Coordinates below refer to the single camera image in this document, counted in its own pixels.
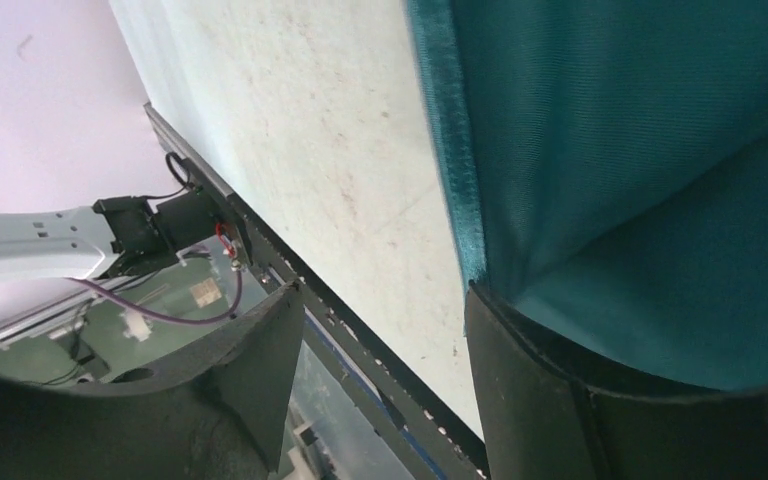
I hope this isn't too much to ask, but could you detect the aluminium frame rail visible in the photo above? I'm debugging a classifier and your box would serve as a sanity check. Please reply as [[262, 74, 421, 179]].
[[143, 102, 235, 200]]

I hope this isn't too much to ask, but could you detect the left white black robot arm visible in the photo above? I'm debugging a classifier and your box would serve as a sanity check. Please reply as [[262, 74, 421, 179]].
[[0, 193, 222, 282]]

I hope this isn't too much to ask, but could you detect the teal cloth napkin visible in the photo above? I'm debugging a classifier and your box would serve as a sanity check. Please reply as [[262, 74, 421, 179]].
[[407, 1, 768, 390]]

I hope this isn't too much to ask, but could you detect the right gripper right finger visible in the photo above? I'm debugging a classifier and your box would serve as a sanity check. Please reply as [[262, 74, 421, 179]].
[[465, 285, 768, 479]]

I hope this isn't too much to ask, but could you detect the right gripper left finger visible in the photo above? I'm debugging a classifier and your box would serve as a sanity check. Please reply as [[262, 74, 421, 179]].
[[0, 282, 305, 479]]

